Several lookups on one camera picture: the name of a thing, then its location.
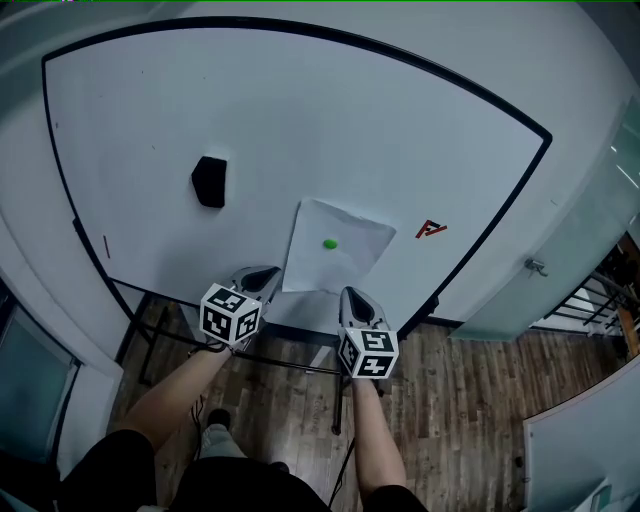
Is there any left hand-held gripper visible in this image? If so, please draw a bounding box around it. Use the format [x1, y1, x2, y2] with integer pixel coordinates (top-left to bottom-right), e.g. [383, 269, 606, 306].
[198, 264, 283, 355]

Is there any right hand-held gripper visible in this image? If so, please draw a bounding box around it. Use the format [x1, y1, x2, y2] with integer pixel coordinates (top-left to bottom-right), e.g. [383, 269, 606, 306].
[336, 285, 401, 381]

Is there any white paper sheet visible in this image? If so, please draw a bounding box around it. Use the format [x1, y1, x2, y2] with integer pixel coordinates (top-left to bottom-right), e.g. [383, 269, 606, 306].
[281, 197, 398, 296]

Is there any black-framed whiteboard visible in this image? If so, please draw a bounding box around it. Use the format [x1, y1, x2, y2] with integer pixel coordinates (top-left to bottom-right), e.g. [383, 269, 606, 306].
[41, 15, 554, 436]

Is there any person's right forearm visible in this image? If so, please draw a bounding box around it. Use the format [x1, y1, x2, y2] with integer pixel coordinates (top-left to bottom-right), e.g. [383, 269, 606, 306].
[351, 377, 407, 501]

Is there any person's left forearm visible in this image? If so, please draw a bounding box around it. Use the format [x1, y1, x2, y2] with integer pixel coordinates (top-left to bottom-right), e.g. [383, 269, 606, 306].
[117, 347, 234, 451]

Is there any black whiteboard eraser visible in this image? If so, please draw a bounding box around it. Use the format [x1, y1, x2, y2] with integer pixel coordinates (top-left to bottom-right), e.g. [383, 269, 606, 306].
[190, 155, 229, 209]

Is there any person's grey trouser leg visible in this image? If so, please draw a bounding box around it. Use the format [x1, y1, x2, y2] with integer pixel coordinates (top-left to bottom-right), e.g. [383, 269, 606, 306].
[199, 422, 249, 459]

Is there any person's black shirt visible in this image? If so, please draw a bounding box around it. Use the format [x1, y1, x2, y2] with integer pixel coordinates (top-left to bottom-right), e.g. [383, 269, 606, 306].
[54, 428, 427, 512]

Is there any frosted glass door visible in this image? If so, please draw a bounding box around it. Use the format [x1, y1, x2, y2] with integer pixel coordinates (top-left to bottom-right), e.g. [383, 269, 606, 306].
[449, 94, 640, 344]

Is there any black metal railing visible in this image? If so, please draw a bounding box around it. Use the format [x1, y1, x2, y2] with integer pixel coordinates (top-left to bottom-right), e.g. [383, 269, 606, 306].
[529, 269, 640, 347]

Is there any black-framed window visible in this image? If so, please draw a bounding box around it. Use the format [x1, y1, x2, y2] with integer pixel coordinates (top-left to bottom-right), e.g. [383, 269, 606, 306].
[0, 279, 82, 466]

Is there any small grey box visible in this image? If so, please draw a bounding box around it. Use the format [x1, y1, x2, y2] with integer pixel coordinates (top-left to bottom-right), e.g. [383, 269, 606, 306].
[588, 480, 614, 512]

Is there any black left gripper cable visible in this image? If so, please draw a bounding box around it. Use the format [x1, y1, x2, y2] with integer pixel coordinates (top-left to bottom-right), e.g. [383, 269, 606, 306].
[187, 342, 229, 454]

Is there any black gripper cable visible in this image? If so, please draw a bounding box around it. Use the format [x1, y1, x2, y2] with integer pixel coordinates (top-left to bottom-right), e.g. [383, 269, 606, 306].
[328, 438, 357, 507]
[187, 342, 229, 454]

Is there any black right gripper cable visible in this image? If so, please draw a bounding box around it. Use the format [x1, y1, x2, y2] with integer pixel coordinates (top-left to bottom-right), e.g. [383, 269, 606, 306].
[328, 438, 357, 507]

